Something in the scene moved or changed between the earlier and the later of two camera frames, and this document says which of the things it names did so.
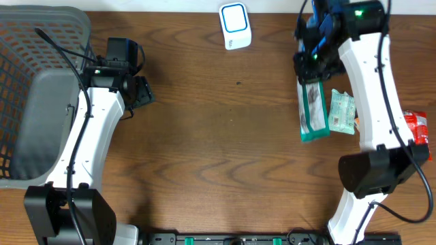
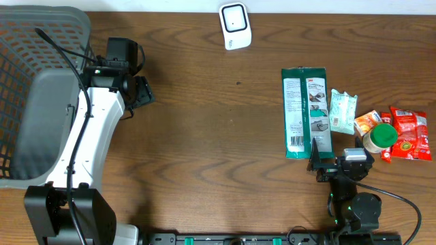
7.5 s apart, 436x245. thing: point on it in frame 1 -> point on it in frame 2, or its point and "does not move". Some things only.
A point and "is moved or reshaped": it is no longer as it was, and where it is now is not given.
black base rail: (269, 239) does not move
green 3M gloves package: (313, 112) is moved or reshaped
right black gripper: (308, 73) -> (328, 170)
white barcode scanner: (236, 24) does not move
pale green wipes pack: (342, 113) does not move
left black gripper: (144, 86) does not move
